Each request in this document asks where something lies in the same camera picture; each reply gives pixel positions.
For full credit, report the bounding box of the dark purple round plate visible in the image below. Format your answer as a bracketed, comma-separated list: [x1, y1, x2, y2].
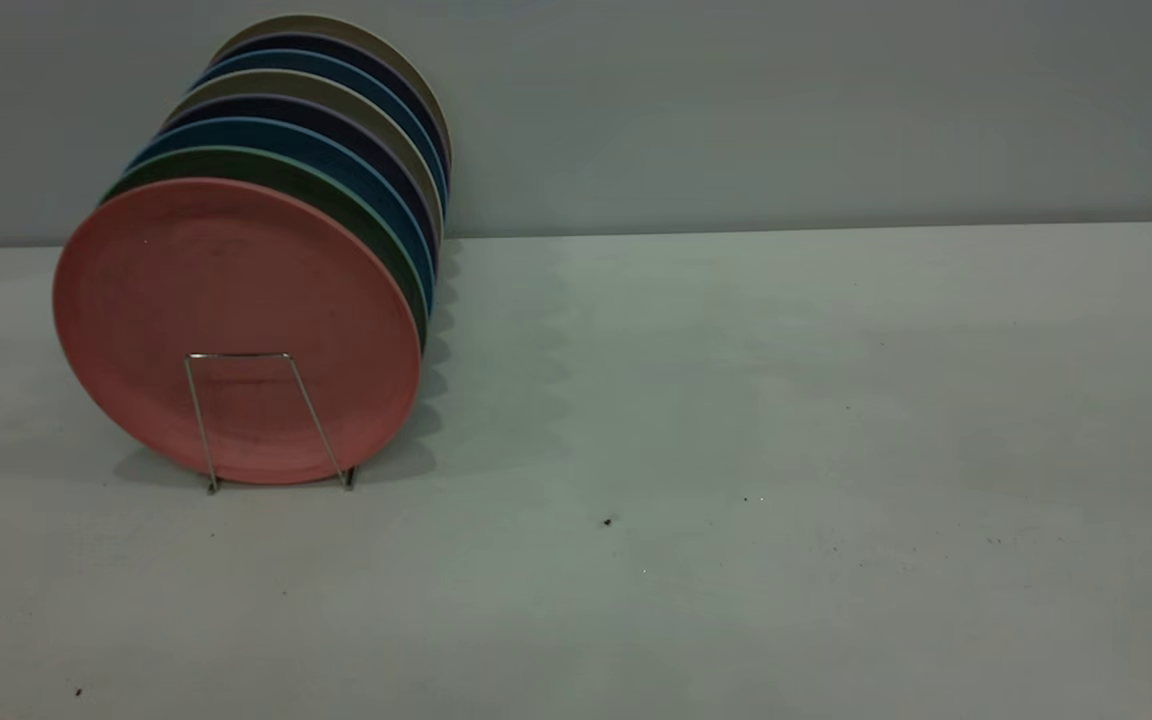
[158, 94, 440, 273]
[216, 32, 451, 191]

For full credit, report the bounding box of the metal wire plate rack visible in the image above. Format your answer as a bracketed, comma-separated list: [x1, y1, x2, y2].
[184, 351, 358, 495]

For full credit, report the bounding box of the green round plate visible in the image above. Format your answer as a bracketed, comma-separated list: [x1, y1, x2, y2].
[101, 147, 430, 351]

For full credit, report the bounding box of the pink round plate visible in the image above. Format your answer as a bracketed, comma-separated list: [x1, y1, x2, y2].
[52, 178, 424, 487]

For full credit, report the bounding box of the blue round plate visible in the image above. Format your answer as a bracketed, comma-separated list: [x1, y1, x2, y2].
[191, 49, 449, 217]
[128, 117, 436, 316]

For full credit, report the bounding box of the beige round plate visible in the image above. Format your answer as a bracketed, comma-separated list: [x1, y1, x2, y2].
[164, 68, 445, 243]
[210, 14, 454, 171]

